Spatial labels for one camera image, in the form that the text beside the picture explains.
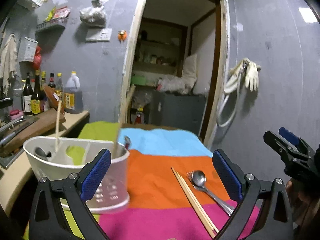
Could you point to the green box on shelf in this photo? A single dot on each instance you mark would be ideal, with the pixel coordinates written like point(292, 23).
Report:
point(138, 80)

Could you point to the hanging beige towel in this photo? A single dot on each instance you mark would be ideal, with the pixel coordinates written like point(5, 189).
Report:
point(8, 62)

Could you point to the hanging grey plastic bag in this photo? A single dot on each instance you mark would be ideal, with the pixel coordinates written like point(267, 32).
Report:
point(95, 15)

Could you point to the grey cabinet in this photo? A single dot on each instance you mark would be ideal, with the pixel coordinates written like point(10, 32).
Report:
point(177, 111)

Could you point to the person's hand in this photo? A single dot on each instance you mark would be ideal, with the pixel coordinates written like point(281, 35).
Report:
point(303, 207)

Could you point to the large cooking oil jug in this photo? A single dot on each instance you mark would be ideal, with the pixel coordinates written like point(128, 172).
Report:
point(72, 95)

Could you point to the small steel spoon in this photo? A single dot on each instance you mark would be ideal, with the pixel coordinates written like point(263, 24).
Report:
point(40, 153)

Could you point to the clear plastic bag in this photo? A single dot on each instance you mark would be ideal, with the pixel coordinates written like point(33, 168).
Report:
point(174, 84)

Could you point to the dark wine bottle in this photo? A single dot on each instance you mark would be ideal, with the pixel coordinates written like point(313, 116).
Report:
point(26, 96)

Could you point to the red plastic bag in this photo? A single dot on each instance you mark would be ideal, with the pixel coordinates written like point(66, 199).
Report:
point(37, 58)

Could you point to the white wall box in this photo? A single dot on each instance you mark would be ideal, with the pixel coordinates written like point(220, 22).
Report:
point(27, 49)

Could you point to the wall wire rack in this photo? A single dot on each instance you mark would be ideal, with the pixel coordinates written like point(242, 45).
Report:
point(57, 18)

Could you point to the dark sauce bottle yellow label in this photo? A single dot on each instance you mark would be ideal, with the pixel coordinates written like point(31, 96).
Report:
point(35, 98)

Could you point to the white pillow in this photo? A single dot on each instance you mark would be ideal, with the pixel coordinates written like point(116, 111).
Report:
point(189, 73)

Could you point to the wall socket plate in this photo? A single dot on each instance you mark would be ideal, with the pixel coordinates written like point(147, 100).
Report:
point(99, 35)

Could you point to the multicolour striped cloth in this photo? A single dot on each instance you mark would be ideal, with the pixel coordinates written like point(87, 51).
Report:
point(158, 208)

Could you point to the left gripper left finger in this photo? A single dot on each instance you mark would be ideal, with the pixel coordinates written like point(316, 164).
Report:
point(47, 217)

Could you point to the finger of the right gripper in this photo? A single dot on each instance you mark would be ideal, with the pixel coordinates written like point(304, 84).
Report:
point(286, 152)
point(300, 144)

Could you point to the cream rubber glove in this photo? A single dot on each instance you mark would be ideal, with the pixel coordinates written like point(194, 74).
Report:
point(250, 69)

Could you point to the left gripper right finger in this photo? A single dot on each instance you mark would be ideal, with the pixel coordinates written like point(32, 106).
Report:
point(274, 220)

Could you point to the wooden cutting board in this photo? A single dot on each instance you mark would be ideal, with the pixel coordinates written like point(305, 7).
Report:
point(37, 125)

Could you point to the white plastic utensil holder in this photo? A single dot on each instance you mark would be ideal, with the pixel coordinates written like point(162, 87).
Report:
point(111, 195)

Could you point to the wooden chopstick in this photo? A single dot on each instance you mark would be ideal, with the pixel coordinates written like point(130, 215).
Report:
point(193, 202)
point(57, 126)
point(197, 202)

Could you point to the orange wall hook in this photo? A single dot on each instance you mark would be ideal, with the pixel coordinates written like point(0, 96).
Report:
point(122, 35)

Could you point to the small sauce bottle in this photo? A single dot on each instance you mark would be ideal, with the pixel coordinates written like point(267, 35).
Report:
point(51, 83)

